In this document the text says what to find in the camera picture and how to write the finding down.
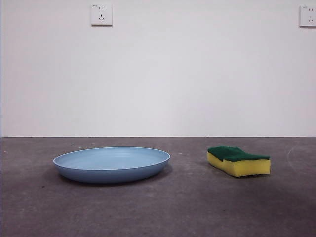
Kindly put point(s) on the blue round plate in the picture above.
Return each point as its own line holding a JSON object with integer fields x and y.
{"x": 111, "y": 172}

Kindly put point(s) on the yellow sponge with green pad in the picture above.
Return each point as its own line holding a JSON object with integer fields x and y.
{"x": 237, "y": 168}

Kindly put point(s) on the white wall socket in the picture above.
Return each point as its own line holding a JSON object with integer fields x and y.
{"x": 101, "y": 14}
{"x": 308, "y": 16}

